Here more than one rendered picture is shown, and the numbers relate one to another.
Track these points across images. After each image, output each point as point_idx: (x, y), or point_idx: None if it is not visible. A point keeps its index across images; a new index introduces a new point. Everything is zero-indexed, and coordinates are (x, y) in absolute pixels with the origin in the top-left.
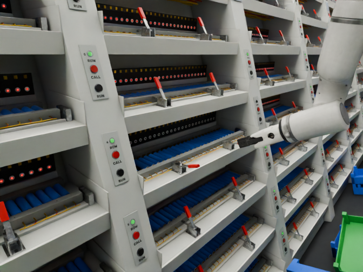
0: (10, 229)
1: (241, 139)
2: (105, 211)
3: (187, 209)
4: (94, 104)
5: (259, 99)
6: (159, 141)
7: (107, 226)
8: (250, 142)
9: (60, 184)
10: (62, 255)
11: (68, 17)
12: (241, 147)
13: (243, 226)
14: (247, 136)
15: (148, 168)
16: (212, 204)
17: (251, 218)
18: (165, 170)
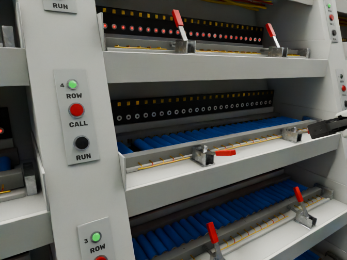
0: None
1: (316, 124)
2: (42, 210)
3: (213, 228)
4: (46, 17)
5: (344, 74)
6: (183, 120)
7: (46, 238)
8: (335, 125)
9: (12, 159)
10: None
11: None
12: (314, 137)
13: None
14: (327, 119)
15: (150, 150)
16: (259, 226)
17: (323, 258)
18: (178, 158)
